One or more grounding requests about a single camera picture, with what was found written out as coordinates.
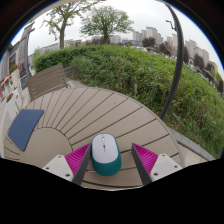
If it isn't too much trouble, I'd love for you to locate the blue rectangular mouse pad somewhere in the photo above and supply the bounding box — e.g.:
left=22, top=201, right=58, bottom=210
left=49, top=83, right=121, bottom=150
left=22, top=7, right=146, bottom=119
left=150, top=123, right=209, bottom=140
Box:
left=7, top=108, right=45, bottom=152

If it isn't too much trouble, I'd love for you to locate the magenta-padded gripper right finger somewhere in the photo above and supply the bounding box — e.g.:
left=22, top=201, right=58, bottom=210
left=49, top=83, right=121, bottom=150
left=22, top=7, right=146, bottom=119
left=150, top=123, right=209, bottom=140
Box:
left=130, top=143, right=184, bottom=186

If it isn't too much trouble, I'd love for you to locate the round-crowned tree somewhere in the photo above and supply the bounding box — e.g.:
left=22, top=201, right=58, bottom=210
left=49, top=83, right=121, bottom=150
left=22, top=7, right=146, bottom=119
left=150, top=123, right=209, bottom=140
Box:
left=79, top=4, right=135, bottom=44

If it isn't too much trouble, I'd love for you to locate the white planter with orange flowers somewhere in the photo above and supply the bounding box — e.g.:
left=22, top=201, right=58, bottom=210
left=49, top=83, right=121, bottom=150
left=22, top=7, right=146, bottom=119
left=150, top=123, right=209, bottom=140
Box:
left=3, top=93, right=23, bottom=117

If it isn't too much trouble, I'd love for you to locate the white planter with red flowers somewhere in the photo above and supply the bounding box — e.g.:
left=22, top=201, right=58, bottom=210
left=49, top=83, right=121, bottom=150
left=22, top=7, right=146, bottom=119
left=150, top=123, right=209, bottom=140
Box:
left=8, top=64, right=22, bottom=88

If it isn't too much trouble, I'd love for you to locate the brown slatted garden chair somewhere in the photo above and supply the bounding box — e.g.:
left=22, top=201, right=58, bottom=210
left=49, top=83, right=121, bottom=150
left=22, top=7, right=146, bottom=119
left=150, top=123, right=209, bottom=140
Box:
left=25, top=63, right=71, bottom=101

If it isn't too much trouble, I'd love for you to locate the thin-crowned tree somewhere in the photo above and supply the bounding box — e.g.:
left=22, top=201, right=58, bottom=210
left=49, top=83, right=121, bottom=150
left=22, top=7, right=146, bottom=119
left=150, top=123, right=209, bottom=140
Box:
left=41, top=1, right=98, bottom=50

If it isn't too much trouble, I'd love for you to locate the white and teal computer mouse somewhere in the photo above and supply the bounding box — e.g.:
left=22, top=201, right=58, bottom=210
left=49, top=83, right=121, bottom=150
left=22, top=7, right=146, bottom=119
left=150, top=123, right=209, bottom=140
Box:
left=90, top=132, right=123, bottom=177

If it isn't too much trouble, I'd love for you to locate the dark tall sign pillar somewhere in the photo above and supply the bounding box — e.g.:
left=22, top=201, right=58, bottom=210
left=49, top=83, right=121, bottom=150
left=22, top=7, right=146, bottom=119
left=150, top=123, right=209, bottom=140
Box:
left=18, top=21, right=36, bottom=84

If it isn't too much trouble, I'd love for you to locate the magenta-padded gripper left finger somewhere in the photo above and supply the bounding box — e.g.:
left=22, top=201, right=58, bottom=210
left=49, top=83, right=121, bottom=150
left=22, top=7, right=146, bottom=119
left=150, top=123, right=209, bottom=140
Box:
left=42, top=143, right=92, bottom=186

